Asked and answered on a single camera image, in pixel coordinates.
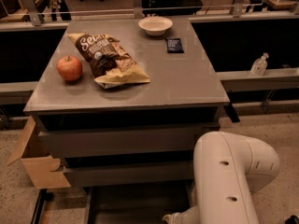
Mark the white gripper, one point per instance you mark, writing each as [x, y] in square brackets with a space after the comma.
[175, 218]

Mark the grey bottom drawer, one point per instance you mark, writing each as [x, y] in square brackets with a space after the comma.
[144, 203]

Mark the grey drawer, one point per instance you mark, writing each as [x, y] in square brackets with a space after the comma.
[144, 203]
[129, 174]
[132, 140]

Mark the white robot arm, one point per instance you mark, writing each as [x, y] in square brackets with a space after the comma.
[227, 168]

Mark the grey middle drawer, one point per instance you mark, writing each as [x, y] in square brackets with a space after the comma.
[129, 174]

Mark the grey drawer cabinet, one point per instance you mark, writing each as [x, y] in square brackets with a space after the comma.
[183, 89]

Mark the grey top drawer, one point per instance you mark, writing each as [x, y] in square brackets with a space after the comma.
[132, 140]

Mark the open cardboard box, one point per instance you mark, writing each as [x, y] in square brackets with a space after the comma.
[44, 171]

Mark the brown chip bag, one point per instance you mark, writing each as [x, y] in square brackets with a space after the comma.
[111, 64]

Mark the clear sanitizer pump bottle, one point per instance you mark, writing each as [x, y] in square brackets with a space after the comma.
[259, 66]

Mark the dark blue snack bar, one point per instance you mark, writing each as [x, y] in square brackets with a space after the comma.
[174, 45]

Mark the red apple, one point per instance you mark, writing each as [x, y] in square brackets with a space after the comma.
[69, 68]

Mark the white bowl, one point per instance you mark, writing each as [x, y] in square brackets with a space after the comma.
[155, 26]

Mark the metal railing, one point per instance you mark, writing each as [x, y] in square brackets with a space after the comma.
[40, 11]

